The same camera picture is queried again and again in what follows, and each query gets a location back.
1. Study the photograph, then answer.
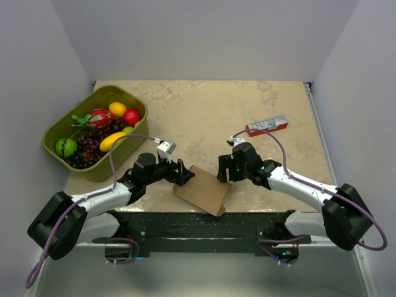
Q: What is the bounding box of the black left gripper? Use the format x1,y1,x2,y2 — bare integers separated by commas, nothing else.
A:
144,153,194,186

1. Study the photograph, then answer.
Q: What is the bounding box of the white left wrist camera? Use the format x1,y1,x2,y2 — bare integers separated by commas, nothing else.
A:
157,140,176,163

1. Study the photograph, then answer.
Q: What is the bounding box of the small green lime toy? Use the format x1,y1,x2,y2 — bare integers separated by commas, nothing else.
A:
122,126,134,134

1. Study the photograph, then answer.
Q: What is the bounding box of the purple grape bunch toy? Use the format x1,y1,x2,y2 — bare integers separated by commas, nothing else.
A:
76,118,127,167

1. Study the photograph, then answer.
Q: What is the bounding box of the yellow lemon toy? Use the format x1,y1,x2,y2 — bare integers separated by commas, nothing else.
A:
108,102,127,118

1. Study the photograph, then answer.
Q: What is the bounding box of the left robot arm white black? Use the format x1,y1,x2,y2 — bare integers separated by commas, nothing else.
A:
27,153,195,260

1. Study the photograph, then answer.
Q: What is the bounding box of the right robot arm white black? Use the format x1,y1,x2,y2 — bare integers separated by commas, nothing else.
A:
217,142,373,251

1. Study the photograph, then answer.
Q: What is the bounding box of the green striped melon toy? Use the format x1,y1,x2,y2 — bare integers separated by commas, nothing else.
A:
55,138,77,158

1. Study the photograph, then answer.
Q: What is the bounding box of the dark blue grape bunch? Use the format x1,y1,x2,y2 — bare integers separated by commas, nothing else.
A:
70,153,88,170

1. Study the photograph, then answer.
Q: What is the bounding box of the pink dragon fruit toy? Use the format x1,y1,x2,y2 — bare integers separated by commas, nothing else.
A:
72,109,116,129

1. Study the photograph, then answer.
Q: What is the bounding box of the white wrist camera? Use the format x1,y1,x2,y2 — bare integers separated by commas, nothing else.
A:
226,136,246,148
157,140,176,163

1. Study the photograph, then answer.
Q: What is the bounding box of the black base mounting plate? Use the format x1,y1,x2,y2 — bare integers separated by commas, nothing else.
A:
93,210,311,259

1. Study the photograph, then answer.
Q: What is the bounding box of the red apple toy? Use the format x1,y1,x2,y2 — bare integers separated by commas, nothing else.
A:
123,108,142,127

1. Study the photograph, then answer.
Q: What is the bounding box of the yellow mango toy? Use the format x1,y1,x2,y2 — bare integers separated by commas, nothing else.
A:
99,132,126,152

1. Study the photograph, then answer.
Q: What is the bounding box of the red silver toothpaste box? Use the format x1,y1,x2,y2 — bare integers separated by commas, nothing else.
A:
245,116,289,137

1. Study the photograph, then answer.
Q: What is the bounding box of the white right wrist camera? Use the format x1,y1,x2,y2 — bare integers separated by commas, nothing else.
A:
226,136,246,148

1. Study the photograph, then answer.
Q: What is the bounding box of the brown cardboard paper box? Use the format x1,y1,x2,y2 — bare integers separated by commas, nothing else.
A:
173,165,231,217

